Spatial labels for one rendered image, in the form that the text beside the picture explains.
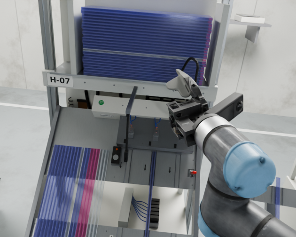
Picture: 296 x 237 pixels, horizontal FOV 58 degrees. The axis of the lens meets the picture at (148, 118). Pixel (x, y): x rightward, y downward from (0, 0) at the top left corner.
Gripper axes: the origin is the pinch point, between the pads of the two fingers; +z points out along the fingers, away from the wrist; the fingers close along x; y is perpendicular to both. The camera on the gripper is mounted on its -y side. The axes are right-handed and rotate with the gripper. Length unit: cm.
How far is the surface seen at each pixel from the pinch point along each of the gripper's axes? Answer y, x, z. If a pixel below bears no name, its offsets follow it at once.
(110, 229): 35, 57, 19
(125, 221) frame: 30, 76, 38
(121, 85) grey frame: 12, 10, 50
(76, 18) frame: 21, -21, 55
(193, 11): -28, -12, 56
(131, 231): 27, 59, 16
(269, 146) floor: -161, 200, 190
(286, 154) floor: -171, 203, 170
